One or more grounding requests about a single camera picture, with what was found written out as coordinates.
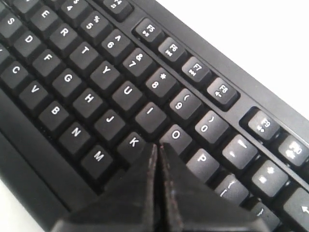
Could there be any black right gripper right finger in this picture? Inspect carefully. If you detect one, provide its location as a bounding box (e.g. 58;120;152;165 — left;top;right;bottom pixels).
159;143;269;232

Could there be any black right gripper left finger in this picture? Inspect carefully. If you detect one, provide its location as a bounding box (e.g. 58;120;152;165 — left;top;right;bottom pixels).
52;144;157;232

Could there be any black acer keyboard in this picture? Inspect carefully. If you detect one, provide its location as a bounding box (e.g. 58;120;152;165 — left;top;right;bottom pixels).
0;0;309;232

